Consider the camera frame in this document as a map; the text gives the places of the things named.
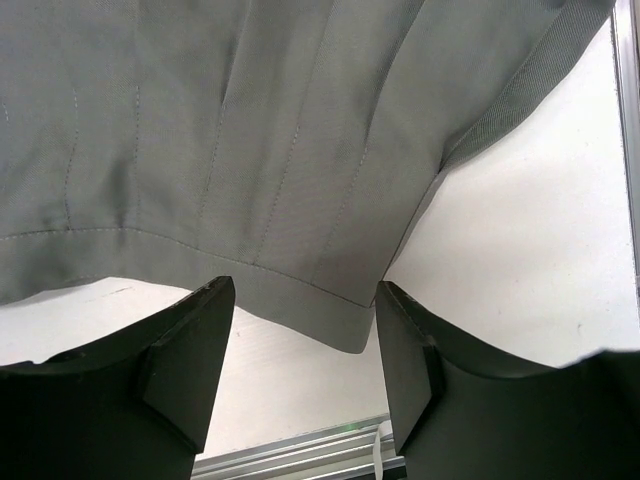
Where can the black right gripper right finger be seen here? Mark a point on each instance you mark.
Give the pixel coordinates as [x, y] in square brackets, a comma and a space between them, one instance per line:
[461, 408]

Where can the grey pleated skirt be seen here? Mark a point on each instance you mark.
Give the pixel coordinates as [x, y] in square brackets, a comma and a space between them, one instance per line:
[289, 145]

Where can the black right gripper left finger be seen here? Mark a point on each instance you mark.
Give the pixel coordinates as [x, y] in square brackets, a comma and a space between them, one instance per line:
[135, 404]

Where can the aluminium table edge rail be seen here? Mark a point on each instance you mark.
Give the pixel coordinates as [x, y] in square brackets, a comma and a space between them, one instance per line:
[360, 450]

